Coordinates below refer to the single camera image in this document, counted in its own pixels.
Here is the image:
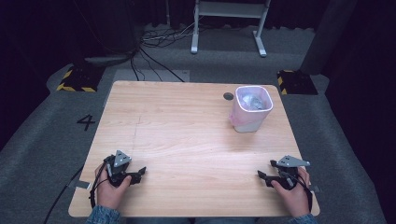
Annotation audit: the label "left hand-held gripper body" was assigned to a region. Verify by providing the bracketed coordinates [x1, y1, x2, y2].
[103, 149, 133, 188]

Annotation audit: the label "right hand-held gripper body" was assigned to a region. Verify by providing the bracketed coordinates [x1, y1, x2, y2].
[269, 154, 312, 191]

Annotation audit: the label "person's right hand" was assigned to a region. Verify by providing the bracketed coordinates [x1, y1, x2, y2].
[270, 167, 311, 218]

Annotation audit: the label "person's left hand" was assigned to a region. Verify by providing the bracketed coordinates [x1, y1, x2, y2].
[94, 163, 133, 211]

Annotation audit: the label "grey tape piece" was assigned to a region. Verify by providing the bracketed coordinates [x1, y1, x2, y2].
[74, 179, 92, 190]

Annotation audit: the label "white bin with pink bag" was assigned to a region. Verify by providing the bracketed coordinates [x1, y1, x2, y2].
[229, 85, 275, 134]

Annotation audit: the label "person's legs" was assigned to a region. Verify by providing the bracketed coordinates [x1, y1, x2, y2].
[123, 217, 260, 224]

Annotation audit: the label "crumpled grey wrapper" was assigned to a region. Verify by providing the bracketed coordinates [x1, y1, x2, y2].
[242, 93, 266, 111]

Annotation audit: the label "black yellow striped base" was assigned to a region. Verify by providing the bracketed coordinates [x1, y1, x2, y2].
[56, 64, 106, 93]
[276, 69, 319, 96]

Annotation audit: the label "grey floor plate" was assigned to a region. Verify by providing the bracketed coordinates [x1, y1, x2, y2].
[111, 68, 191, 84]

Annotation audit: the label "white metal stand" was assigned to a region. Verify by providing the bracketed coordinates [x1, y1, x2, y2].
[190, 0, 272, 59]

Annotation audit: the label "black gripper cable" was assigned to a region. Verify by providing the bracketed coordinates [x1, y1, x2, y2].
[288, 172, 314, 214]
[43, 157, 110, 224]

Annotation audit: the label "bundle of floor cables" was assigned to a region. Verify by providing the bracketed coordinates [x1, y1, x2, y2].
[80, 18, 200, 83]

